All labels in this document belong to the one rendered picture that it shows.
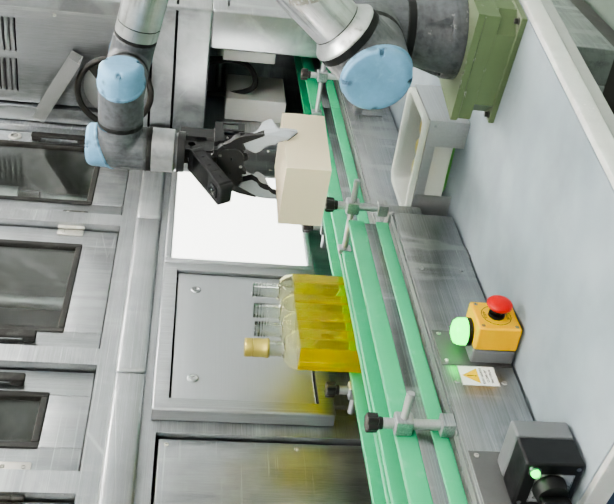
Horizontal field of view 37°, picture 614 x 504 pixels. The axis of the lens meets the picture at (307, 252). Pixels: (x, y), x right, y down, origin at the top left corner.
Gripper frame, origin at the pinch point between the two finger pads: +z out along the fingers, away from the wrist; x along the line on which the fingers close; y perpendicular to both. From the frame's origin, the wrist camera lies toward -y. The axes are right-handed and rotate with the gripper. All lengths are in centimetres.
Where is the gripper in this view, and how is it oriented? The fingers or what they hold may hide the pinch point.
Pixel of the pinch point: (292, 167)
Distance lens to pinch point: 159.3
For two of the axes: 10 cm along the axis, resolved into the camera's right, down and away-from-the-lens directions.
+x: -1.4, 7.4, 6.6
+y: -0.6, -6.7, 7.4
